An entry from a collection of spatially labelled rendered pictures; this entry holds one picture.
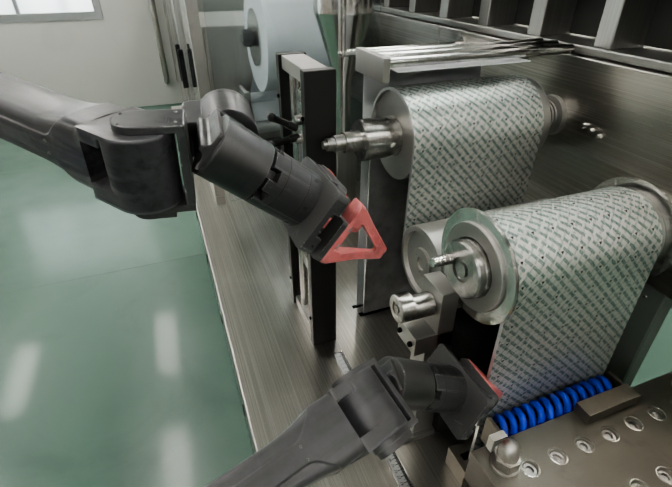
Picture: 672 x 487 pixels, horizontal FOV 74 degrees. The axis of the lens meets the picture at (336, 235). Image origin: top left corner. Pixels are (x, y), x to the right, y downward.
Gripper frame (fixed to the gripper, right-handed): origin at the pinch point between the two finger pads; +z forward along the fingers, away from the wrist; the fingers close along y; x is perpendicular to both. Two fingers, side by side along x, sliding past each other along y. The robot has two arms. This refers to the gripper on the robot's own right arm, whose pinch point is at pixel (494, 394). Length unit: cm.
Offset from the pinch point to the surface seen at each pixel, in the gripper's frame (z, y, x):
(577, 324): 5.0, 0.3, 13.6
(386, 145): -16.8, -27.9, 20.8
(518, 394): 4.6, 0.3, 0.7
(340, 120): -1, -76, 16
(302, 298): -5.9, -43.6, -18.3
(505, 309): -10.2, 0.4, 12.9
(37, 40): -114, -556, -93
